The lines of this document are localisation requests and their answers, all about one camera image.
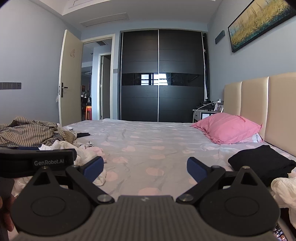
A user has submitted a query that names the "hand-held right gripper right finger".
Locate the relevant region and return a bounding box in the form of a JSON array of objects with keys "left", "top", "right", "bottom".
[{"left": 176, "top": 157, "right": 265, "bottom": 205}]

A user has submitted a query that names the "striped beige garment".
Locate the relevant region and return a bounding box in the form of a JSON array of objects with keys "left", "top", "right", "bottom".
[{"left": 0, "top": 116, "right": 77, "bottom": 147}]

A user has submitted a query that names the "framed landscape painting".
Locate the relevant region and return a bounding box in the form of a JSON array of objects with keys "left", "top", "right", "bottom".
[{"left": 228, "top": 0, "right": 296, "bottom": 53}]

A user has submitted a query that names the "white muslin garment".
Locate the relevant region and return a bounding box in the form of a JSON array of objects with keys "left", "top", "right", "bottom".
[{"left": 38, "top": 140, "right": 107, "bottom": 187}]

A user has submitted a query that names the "black folded garment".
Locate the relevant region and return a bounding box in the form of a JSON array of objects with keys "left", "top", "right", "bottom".
[{"left": 228, "top": 145, "right": 296, "bottom": 187}]

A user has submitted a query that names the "ceiling air vent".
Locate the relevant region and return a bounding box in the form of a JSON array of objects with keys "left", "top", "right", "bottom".
[{"left": 80, "top": 13, "right": 129, "bottom": 27}]

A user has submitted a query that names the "crumpled white garment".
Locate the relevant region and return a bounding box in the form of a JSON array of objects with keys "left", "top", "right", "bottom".
[{"left": 270, "top": 167, "right": 296, "bottom": 209}]

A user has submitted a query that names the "white nightstand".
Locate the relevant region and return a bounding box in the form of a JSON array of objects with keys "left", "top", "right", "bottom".
[{"left": 192, "top": 109, "right": 223, "bottom": 123}]

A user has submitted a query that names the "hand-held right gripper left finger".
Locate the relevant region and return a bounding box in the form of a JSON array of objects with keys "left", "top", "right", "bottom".
[{"left": 31, "top": 156, "right": 115, "bottom": 205}]

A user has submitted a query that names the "black sliding wardrobe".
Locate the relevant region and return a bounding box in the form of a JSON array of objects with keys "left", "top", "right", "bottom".
[{"left": 119, "top": 29, "right": 210, "bottom": 123}]

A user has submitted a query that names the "cream door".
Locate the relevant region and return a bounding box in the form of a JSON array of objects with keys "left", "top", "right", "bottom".
[{"left": 58, "top": 29, "right": 83, "bottom": 127}]

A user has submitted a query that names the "pink pillow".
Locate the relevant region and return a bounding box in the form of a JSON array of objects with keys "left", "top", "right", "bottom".
[{"left": 190, "top": 113, "right": 263, "bottom": 144}]

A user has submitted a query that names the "person's left hand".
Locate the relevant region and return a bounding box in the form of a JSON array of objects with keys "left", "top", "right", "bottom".
[{"left": 0, "top": 193, "right": 15, "bottom": 232}]

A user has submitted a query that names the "white pillow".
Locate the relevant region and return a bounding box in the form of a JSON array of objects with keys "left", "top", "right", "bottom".
[{"left": 238, "top": 133, "right": 264, "bottom": 143}]

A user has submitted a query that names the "dark door handle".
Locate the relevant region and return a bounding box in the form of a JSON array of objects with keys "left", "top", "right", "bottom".
[{"left": 58, "top": 82, "right": 69, "bottom": 97}]

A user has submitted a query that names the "light pink garment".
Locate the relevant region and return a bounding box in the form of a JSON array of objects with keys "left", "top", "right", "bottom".
[{"left": 89, "top": 148, "right": 107, "bottom": 163}]

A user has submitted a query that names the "grey switch panel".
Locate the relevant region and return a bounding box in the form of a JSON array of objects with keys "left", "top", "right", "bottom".
[{"left": 0, "top": 82, "right": 22, "bottom": 90}]

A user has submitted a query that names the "smartphone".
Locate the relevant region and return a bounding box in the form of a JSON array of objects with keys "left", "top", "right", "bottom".
[{"left": 273, "top": 222, "right": 289, "bottom": 241}]

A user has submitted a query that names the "beige padded headboard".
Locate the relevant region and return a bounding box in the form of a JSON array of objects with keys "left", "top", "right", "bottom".
[{"left": 223, "top": 72, "right": 296, "bottom": 158}]

